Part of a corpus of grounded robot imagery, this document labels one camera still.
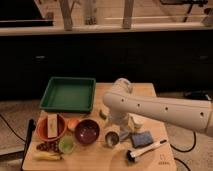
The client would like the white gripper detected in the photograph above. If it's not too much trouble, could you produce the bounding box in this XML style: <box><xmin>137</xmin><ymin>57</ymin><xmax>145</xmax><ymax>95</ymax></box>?
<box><xmin>112</xmin><ymin>115</ymin><xmax>131</xmax><ymax>133</ymax></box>

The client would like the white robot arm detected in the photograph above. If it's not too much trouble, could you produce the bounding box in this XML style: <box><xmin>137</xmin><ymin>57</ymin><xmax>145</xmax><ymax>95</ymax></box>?
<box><xmin>103</xmin><ymin>78</ymin><xmax>213</xmax><ymax>137</ymax></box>

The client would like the white cup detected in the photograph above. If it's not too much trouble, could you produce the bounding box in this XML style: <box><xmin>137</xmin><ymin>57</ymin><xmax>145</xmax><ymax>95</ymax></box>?
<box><xmin>130</xmin><ymin>115</ymin><xmax>143</xmax><ymax>129</ymax></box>

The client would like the metal cup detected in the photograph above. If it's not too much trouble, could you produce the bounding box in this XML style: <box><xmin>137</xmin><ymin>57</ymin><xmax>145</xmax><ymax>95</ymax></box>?
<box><xmin>105</xmin><ymin>131</ymin><xmax>119</xmax><ymax>148</ymax></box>

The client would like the small green cup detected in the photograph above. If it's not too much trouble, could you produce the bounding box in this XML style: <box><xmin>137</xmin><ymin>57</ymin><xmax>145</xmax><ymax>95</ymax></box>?
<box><xmin>58</xmin><ymin>136</ymin><xmax>74</xmax><ymax>154</ymax></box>

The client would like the green vegetable piece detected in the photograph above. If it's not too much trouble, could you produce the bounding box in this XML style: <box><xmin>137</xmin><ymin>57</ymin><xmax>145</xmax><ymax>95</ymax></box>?
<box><xmin>99</xmin><ymin>109</ymin><xmax>108</xmax><ymax>120</ymax></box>

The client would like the blue sponge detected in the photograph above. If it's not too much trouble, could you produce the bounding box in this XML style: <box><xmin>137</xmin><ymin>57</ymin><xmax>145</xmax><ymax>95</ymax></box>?
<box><xmin>130</xmin><ymin>131</ymin><xmax>153</xmax><ymax>148</ymax></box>

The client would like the dark purple bowl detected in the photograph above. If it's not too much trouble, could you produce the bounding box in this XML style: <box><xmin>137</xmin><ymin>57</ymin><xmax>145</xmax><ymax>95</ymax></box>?
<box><xmin>74</xmin><ymin>119</ymin><xmax>100</xmax><ymax>145</ymax></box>

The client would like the orange fruit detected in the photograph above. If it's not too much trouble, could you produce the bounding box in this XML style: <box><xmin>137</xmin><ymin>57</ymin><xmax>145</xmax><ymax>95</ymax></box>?
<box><xmin>68</xmin><ymin>118</ymin><xmax>79</xmax><ymax>131</ymax></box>

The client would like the green plastic tray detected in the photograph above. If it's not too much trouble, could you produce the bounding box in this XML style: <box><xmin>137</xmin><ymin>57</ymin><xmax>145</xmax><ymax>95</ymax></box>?
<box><xmin>40</xmin><ymin>77</ymin><xmax>96</xmax><ymax>113</ymax></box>

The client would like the wooden block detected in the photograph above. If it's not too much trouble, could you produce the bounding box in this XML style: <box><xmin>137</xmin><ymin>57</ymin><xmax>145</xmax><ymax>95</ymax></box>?
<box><xmin>47</xmin><ymin>114</ymin><xmax>58</xmax><ymax>138</ymax></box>

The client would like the brown grapes bunch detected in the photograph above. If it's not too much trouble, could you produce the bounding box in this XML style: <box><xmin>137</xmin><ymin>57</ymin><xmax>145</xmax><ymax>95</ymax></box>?
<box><xmin>36</xmin><ymin>141</ymin><xmax>59</xmax><ymax>153</ymax></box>

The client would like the orange bowl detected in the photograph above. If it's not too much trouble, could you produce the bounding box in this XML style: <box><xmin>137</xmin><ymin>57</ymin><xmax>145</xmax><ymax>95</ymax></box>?
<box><xmin>36</xmin><ymin>114</ymin><xmax>67</xmax><ymax>142</ymax></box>

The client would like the yellow banana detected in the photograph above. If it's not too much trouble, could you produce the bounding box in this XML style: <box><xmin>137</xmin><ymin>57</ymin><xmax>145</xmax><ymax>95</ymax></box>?
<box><xmin>33</xmin><ymin>151</ymin><xmax>62</xmax><ymax>161</ymax></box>

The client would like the white handled brush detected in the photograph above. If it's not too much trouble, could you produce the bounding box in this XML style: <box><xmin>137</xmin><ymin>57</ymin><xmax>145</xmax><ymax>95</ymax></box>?
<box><xmin>126</xmin><ymin>139</ymin><xmax>167</xmax><ymax>163</ymax></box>

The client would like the black cable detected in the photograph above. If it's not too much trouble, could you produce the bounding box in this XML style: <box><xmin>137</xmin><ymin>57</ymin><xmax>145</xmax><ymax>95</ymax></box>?
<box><xmin>168</xmin><ymin>129</ymin><xmax>198</xmax><ymax>171</ymax></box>

